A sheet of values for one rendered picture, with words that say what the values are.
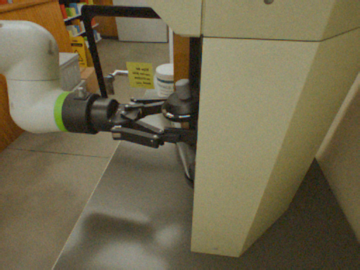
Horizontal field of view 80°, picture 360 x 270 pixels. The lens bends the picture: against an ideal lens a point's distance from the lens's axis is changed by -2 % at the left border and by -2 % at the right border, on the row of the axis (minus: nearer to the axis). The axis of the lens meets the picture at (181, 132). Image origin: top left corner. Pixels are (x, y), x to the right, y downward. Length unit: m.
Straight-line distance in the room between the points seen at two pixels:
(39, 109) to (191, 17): 0.39
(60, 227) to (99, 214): 1.22
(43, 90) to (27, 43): 0.09
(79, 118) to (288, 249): 0.56
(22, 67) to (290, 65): 0.47
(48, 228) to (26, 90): 1.46
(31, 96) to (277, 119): 0.46
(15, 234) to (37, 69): 1.59
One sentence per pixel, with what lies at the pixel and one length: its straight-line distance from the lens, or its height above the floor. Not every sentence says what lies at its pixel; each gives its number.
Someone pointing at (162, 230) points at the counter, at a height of 0.94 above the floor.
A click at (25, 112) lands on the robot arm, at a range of 0.55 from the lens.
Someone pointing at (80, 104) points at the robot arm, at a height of 1.24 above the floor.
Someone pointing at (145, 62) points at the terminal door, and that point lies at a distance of 0.62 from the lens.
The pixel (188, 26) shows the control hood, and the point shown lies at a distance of 0.23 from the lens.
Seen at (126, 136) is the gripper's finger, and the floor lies 1.20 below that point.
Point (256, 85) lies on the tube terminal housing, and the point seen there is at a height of 1.36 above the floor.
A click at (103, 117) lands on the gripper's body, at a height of 1.22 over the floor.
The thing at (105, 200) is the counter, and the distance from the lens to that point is 0.68.
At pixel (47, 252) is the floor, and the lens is 1.81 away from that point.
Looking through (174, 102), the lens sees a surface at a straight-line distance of 0.42.
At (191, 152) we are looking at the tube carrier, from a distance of 0.46.
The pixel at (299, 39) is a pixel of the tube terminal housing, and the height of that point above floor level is 1.41.
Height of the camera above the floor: 1.47
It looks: 38 degrees down
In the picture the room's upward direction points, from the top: straight up
